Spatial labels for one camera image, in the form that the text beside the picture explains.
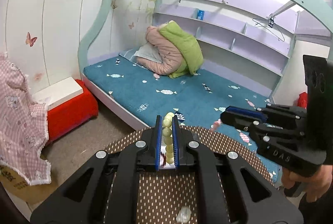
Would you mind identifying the white wardrobe doors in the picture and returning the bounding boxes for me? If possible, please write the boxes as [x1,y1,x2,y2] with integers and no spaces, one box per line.
[0,0,115,96]

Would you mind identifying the pink checked bear blanket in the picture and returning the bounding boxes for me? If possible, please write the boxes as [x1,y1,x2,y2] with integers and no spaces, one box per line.
[0,52,52,186]

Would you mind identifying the white board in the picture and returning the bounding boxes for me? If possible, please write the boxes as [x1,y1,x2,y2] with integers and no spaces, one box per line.
[32,77,83,110]

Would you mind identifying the cream bead bracelet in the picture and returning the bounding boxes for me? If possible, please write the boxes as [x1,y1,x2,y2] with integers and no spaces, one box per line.
[162,112,175,165]

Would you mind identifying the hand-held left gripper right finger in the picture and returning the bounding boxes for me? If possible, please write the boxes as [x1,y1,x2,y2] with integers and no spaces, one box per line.
[172,116,304,224]

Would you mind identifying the white translucent pendant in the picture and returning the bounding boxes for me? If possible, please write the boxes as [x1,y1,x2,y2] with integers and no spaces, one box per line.
[176,207,192,223]

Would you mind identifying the pink padded jacket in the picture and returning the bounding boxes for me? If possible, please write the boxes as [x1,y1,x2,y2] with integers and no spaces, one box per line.
[137,24,187,77]

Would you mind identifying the person's right hand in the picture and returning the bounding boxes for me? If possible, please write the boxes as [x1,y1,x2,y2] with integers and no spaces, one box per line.
[282,165,327,203]

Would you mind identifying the brown polka dot tablecloth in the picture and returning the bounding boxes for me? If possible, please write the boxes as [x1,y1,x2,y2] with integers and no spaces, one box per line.
[103,125,275,224]

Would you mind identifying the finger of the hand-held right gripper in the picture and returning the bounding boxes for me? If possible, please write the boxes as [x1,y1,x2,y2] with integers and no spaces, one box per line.
[220,105,308,134]
[248,121,302,154]

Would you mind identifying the blue candy print mattress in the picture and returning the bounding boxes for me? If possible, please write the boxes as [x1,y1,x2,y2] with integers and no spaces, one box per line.
[83,56,283,183]

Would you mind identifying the cardboard box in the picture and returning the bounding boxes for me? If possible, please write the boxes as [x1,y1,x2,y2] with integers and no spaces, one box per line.
[0,164,62,205]

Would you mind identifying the pale blue pillow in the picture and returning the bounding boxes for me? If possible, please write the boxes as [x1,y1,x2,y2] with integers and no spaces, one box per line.
[118,46,161,63]

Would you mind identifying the red storage stool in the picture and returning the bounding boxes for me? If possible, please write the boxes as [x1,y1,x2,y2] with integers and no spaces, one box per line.
[45,80,99,145]

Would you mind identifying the wire clothes hanger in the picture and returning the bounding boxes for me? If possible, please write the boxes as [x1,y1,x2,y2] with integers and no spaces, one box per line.
[252,17,286,42]

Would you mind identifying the pink butterfly wall sticker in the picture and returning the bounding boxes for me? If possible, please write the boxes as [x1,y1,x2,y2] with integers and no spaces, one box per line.
[25,32,38,46]

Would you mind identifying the red bag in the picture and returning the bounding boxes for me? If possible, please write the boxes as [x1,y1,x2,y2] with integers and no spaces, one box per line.
[297,92,309,110]

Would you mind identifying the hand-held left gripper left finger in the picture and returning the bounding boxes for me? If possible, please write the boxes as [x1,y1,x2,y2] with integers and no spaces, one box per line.
[30,115,164,224]

